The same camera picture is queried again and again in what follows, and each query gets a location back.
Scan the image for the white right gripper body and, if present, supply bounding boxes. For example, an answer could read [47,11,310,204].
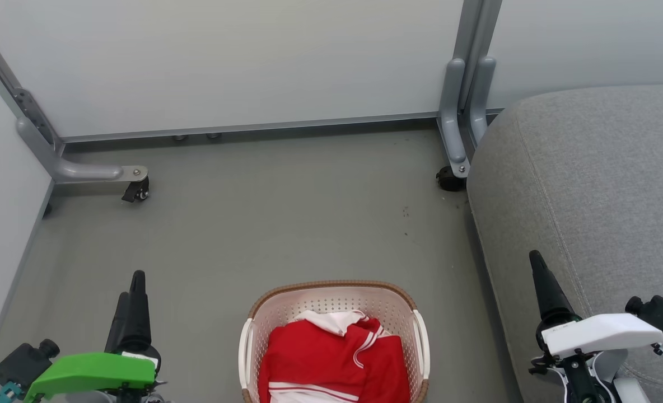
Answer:
[529,313,663,403]

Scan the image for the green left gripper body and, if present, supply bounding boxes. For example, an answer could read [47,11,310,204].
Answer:
[24,344,167,403]

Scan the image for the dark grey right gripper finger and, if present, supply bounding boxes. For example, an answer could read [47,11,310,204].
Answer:
[529,250,576,322]

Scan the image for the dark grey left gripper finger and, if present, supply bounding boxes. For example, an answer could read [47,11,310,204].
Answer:
[105,292,130,353]
[125,270,152,349]

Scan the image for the red shorts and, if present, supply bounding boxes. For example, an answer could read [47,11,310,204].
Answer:
[258,322,366,403]

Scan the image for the red white sports jersey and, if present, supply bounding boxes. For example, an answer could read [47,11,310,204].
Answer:
[293,310,410,403]

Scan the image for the grey fabric sofa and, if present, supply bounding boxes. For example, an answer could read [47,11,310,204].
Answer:
[466,84,663,403]

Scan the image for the black caster wheel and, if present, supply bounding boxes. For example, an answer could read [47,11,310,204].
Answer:
[436,166,467,193]
[122,176,151,203]

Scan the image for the white laundry basket brown rim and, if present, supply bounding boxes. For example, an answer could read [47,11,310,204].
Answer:
[238,280,431,403]

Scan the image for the grey partition bottom rail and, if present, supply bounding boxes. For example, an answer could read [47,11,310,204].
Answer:
[60,108,503,144]

